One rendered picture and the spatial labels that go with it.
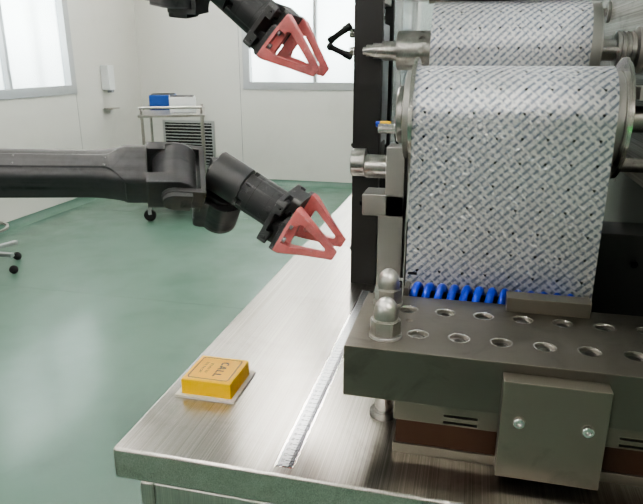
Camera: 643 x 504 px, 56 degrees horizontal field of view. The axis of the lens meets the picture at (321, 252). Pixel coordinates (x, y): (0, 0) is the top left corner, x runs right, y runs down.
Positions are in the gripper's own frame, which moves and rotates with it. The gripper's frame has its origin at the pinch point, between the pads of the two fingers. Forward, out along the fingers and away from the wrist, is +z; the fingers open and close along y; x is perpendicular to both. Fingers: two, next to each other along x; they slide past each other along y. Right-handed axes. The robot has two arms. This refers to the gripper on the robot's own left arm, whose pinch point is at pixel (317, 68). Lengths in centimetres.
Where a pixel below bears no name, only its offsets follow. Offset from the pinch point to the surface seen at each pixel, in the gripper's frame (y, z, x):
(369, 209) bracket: -0.1, 18.4, -9.9
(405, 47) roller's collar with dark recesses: -20.5, 5.5, 9.1
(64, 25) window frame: -429, -280, -186
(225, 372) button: 17.1, 18.4, -35.1
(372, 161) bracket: -1.0, 14.2, -4.6
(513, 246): 7.5, 34.8, 1.1
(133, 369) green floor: -135, -6, -173
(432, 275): 7.3, 30.3, -8.9
